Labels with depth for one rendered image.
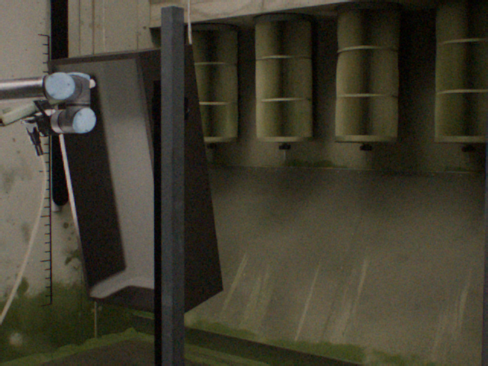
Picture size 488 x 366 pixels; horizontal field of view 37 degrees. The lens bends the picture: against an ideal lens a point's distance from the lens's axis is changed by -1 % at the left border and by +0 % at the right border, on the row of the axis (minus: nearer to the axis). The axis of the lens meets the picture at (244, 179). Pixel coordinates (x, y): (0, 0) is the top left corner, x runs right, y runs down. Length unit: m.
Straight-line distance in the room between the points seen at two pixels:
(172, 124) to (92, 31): 2.42
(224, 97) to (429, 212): 1.44
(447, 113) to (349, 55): 0.62
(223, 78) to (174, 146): 2.46
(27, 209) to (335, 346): 1.80
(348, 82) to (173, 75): 1.89
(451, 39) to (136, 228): 1.84
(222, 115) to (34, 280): 1.47
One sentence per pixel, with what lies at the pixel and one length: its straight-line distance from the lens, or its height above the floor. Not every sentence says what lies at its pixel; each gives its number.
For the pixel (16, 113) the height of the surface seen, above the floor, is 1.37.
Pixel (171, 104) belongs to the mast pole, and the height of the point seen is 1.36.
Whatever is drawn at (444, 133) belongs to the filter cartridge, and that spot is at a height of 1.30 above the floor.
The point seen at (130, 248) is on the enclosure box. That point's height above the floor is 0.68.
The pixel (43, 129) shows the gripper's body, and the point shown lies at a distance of 2.94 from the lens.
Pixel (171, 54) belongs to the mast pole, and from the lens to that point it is 2.07.
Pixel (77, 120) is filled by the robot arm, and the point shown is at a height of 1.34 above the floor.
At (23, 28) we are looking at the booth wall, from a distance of 4.13.
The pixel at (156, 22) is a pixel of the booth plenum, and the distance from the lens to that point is 4.69.
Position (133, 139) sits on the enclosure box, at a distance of 3.72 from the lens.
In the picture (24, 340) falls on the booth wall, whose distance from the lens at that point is 4.22.
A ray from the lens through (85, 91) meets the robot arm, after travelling 2.77.
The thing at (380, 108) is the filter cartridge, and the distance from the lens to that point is 3.81.
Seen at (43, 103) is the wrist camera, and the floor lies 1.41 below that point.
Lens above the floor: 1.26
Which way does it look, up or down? 3 degrees down
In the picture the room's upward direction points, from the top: straight up
